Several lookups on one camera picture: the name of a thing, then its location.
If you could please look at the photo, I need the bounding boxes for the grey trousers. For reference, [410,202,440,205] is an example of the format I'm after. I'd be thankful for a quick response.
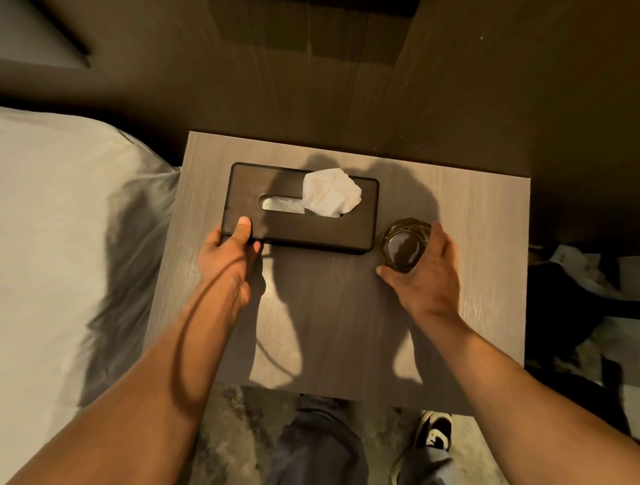
[276,394,472,485]

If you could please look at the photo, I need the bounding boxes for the black bag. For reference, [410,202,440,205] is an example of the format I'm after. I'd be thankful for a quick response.
[524,252,640,438]

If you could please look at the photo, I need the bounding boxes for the dark brown tissue box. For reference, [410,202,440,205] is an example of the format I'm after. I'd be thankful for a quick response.
[221,162,381,256]

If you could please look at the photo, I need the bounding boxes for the person's right hand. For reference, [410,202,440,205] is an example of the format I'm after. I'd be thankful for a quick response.
[375,221,463,323]

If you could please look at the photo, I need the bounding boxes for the person's left forearm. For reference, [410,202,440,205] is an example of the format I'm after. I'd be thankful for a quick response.
[7,295,251,485]

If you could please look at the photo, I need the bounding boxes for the black and white sneaker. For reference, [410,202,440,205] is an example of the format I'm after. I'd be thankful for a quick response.
[389,411,455,481]

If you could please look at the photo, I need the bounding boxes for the clear glass tumbler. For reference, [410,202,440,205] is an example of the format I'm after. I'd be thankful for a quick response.
[380,218,432,275]

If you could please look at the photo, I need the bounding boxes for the person's left hand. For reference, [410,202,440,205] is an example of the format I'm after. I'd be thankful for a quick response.
[197,216,264,310]

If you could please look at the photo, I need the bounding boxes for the white tissue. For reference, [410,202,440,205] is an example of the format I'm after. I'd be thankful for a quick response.
[260,168,363,220]

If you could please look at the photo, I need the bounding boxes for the person's right forearm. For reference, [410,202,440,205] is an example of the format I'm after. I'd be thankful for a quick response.
[412,309,640,485]

